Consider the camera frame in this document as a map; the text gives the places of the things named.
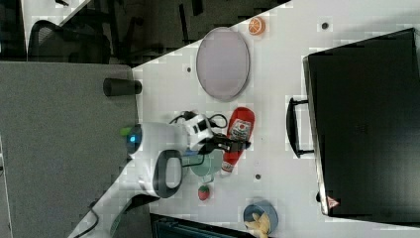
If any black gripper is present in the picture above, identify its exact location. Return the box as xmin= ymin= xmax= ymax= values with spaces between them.
xmin=198 ymin=134 xmax=251 ymax=155

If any red ketchup bottle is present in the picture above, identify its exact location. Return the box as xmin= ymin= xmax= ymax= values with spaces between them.
xmin=221 ymin=107 xmax=256 ymax=176

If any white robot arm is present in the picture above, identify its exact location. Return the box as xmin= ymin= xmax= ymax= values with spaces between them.
xmin=67 ymin=111 xmax=251 ymax=238

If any grey oval plate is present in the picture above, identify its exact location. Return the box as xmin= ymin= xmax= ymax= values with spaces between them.
xmin=196 ymin=27 xmax=251 ymax=102

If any green metal mug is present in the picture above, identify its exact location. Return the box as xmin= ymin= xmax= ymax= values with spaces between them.
xmin=182 ymin=150 xmax=223 ymax=183

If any large red strawberry toy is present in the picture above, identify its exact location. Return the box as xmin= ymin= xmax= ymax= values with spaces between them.
xmin=198 ymin=185 xmax=210 ymax=201

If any blue cup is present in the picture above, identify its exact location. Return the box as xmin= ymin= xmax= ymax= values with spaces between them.
xmin=243 ymin=200 xmax=278 ymax=234

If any peeled banana toy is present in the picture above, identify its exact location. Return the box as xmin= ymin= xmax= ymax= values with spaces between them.
xmin=245 ymin=212 xmax=270 ymax=238

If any blue black storage crate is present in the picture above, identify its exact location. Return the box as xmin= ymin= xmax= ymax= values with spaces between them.
xmin=151 ymin=213 xmax=255 ymax=238

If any green cylinder object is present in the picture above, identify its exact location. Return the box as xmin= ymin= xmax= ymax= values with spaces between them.
xmin=120 ymin=127 xmax=132 ymax=136

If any orange slice toy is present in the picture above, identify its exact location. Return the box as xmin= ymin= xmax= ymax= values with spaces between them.
xmin=248 ymin=17 xmax=265 ymax=36

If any black office chair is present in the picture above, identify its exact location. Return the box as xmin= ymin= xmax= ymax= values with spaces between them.
xmin=28 ymin=20 xmax=111 ymax=64

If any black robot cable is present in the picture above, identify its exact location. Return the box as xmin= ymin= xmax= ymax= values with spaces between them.
xmin=72 ymin=111 xmax=229 ymax=238

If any black oven door handle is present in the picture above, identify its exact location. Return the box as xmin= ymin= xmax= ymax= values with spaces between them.
xmin=286 ymin=98 xmax=314 ymax=158

